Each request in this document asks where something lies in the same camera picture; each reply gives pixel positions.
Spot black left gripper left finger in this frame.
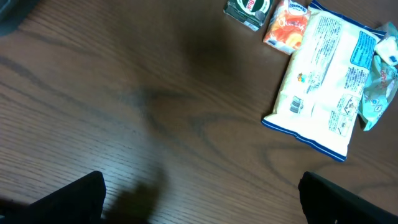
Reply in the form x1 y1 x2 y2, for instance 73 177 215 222
1 171 106 224

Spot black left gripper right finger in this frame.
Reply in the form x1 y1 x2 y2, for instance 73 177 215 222
298 171 397 224

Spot cream wipes pack blue edges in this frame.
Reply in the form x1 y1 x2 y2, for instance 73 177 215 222
262 0 386 162

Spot green soft wipes pack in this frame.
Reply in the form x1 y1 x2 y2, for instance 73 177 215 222
359 55 397 131

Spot orange tissue pack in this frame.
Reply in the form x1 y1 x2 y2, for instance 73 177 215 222
263 0 311 55

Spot black healing ointment box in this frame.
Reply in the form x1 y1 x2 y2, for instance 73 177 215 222
223 0 274 32

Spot teal white Kleenex tissue pack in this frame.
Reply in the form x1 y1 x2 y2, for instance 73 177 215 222
376 22 397 66

